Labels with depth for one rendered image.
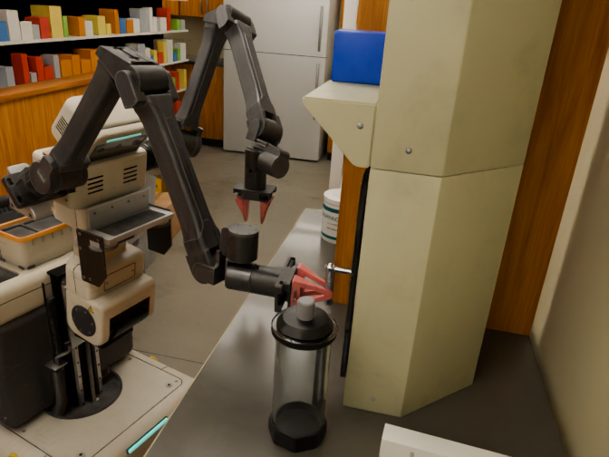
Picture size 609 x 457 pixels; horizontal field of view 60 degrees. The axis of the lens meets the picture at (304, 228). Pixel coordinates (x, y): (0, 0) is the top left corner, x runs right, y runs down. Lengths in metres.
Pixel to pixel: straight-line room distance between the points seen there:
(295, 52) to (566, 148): 4.81
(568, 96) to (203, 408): 0.94
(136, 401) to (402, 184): 1.50
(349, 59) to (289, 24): 4.85
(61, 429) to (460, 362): 1.40
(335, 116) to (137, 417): 1.47
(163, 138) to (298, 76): 4.87
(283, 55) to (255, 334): 4.86
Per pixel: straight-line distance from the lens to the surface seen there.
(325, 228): 1.68
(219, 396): 1.07
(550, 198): 1.25
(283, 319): 0.84
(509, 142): 0.93
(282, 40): 5.88
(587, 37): 1.20
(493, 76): 0.85
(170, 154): 1.04
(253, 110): 1.36
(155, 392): 2.12
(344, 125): 0.82
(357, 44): 1.01
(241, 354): 1.17
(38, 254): 1.89
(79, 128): 1.23
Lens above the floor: 1.64
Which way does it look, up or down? 23 degrees down
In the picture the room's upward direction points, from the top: 4 degrees clockwise
